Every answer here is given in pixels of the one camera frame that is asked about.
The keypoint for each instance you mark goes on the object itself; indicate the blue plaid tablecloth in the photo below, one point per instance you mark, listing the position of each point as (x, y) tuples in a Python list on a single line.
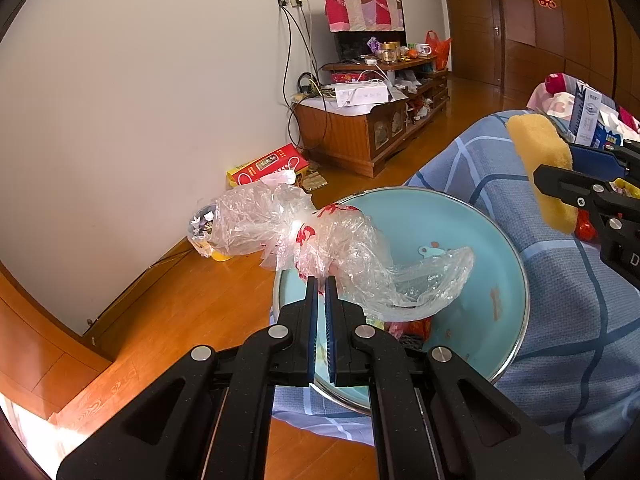
[(550, 335)]

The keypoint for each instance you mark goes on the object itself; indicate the glass jar gold lid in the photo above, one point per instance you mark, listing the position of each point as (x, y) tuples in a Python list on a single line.
[(390, 52)]

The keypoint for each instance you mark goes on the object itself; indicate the light blue enamel basin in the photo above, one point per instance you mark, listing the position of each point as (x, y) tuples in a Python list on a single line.
[(475, 270)]

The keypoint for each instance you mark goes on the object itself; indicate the white cardboard box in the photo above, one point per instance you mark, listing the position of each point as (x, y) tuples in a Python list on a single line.
[(361, 94)]

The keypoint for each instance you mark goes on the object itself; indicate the dark wooden door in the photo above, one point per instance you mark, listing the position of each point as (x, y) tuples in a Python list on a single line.
[(472, 20)]

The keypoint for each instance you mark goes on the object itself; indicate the clear plastic bag red print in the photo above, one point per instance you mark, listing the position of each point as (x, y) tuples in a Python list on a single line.
[(350, 240)]

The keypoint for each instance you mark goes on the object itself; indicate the black television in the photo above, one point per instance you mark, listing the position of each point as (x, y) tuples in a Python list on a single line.
[(350, 45)]

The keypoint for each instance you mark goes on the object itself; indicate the white milk carton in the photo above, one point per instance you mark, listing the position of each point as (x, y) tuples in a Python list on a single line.
[(587, 110)]

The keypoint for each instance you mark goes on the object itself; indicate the wooden television cabinet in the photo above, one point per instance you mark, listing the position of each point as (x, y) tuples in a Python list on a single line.
[(340, 132)]

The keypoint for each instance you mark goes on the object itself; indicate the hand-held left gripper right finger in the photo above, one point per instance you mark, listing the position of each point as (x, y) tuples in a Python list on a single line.
[(331, 340)]

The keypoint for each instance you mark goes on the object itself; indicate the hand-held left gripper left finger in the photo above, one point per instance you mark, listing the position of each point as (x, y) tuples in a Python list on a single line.
[(311, 340)]

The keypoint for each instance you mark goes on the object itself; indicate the wooden wardrobe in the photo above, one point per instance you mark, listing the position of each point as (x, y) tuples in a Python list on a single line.
[(575, 35)]

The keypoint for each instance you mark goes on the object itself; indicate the orange plastic bag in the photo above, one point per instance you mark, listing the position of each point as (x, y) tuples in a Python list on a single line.
[(439, 50)]

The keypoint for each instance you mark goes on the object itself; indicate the white printed mug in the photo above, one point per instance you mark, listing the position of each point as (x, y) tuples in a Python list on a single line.
[(422, 50)]

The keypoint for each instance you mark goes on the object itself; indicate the cardboard scraps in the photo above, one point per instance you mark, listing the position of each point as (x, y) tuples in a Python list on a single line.
[(315, 180)]

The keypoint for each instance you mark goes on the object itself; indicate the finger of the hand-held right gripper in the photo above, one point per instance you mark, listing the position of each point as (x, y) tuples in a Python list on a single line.
[(595, 160), (565, 180)]

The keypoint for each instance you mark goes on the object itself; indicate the yellow sponge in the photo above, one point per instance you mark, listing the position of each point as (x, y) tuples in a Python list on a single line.
[(540, 145)]

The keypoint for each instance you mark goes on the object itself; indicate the blue drink carton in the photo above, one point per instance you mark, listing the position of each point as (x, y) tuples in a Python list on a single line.
[(612, 137)]

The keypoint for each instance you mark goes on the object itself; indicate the white paper bag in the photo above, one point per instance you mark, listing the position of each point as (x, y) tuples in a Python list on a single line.
[(280, 178)]

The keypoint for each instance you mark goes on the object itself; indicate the red cardboard box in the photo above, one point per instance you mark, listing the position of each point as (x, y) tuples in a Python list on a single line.
[(265, 162)]

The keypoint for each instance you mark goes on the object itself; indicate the clear bag of scraps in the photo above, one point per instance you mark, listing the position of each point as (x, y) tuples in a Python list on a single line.
[(200, 227)]

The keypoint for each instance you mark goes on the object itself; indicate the wall socket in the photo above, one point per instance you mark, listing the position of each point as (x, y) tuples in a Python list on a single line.
[(291, 0)]

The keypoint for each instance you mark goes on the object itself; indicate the purple artificial flower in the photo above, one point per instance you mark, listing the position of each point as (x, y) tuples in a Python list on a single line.
[(374, 44)]

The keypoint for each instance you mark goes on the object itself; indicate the red pink television cover cloth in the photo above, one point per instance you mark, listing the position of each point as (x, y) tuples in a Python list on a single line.
[(362, 5)]

